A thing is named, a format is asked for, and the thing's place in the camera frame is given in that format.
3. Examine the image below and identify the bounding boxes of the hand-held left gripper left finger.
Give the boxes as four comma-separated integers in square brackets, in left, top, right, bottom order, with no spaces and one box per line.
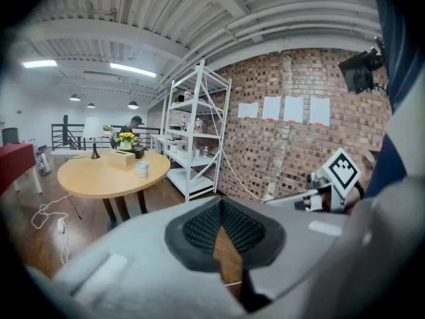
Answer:
[29,196,248,319]

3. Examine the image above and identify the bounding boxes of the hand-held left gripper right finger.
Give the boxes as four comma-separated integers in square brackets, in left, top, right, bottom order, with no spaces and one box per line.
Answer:
[220,196,353,300]

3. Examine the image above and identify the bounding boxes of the white shade table lamp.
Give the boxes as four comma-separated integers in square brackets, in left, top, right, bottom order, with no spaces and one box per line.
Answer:
[81,116,103,160]

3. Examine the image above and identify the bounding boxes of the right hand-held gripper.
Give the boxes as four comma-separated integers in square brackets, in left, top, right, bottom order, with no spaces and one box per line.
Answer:
[265,147,363,214]

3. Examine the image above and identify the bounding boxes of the white paper sheet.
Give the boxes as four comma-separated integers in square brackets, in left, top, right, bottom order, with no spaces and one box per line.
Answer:
[284,96,305,124]
[237,102,260,119]
[262,96,282,121]
[309,96,331,127]

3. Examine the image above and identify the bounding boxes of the white cup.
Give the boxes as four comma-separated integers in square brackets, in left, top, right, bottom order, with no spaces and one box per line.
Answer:
[136,161,150,181]

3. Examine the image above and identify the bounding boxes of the round wooden table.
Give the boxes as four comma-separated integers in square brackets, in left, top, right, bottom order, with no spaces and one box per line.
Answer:
[56,150,172,224]

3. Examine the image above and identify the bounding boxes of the wooden tissue box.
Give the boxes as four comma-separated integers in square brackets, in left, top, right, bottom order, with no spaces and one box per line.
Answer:
[106,149,136,169]

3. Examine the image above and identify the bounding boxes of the red table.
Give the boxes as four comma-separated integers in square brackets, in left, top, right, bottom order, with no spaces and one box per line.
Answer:
[0,143,43,195]

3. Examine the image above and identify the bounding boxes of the white power strip with cable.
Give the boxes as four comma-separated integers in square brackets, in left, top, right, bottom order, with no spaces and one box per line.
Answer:
[31,193,72,265]

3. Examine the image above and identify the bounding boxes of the ceiling strip light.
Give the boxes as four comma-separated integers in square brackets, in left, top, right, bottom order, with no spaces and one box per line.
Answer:
[109,62,157,78]
[22,60,58,69]

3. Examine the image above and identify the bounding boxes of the black chair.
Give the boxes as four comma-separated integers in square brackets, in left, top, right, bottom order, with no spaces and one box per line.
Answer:
[1,127,20,147]

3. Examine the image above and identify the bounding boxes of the white hanging wall cable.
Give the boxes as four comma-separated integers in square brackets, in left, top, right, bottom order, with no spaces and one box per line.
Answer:
[202,73,276,202]

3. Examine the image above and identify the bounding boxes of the black metal railing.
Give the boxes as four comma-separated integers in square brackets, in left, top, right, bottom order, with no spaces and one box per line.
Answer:
[51,114,160,151]

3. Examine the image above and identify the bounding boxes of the person's blue white top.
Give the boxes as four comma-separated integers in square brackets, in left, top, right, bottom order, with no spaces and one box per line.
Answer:
[363,0,425,195]

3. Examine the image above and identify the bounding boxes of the large white metal shelf rack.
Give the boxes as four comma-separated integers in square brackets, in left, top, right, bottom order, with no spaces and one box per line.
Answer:
[162,59,232,202]

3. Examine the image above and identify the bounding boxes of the yellow flowers in pot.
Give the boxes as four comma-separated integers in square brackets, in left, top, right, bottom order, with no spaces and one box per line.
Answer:
[114,132,139,151]

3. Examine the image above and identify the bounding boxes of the black mounted monitor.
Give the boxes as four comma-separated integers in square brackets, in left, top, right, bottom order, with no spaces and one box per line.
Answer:
[338,37,388,95]

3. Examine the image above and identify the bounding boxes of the small white metal shelf rack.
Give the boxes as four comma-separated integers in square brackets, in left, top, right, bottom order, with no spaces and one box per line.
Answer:
[147,90,171,156]

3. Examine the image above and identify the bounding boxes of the person's right forearm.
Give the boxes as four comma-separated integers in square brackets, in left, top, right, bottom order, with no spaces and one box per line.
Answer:
[345,179,365,211]

